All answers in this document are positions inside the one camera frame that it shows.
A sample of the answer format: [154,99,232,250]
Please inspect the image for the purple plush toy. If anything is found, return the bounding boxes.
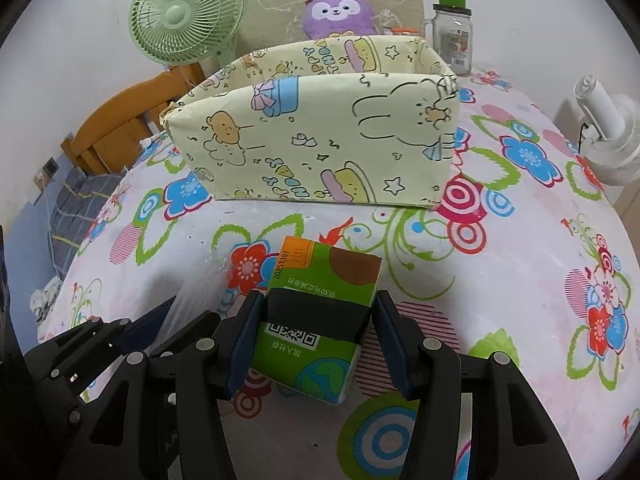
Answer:
[301,0,377,40]

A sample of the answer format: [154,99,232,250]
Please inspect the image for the white fan cable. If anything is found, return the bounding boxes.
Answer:
[135,130,168,153]

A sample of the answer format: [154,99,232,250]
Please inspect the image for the black power cable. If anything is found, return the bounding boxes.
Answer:
[576,121,601,154]

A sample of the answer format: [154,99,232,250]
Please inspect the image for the glass jar with green lid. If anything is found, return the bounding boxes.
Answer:
[421,0,473,77]

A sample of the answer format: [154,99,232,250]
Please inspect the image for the white crumpled cloth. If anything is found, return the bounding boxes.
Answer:
[30,277,65,322]

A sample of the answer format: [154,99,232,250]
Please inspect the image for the green desk fan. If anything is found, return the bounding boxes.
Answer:
[129,0,247,73]

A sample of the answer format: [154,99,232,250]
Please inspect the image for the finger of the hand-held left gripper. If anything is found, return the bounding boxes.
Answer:
[120,296,179,348]
[149,311,221,358]

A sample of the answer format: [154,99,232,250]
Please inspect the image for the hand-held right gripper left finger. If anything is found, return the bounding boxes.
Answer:
[75,291,266,480]

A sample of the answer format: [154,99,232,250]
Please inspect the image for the green tissue pack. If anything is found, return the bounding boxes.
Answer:
[250,236,383,407]

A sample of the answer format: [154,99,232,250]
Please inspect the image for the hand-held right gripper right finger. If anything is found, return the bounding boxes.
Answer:
[374,291,581,480]

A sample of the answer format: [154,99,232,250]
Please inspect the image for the green printed board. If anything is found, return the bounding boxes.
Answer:
[237,0,421,48]

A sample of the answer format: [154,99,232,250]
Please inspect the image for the white fan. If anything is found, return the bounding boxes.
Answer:
[572,75,640,191]

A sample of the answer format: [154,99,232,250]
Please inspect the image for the cotton swab container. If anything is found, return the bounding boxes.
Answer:
[382,22,422,38]

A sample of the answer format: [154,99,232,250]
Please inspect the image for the yellow cartoon fabric storage box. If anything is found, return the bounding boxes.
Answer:
[159,35,460,211]

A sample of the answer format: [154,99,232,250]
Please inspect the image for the grey plaid bedding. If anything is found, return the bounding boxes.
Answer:
[47,166,131,281]

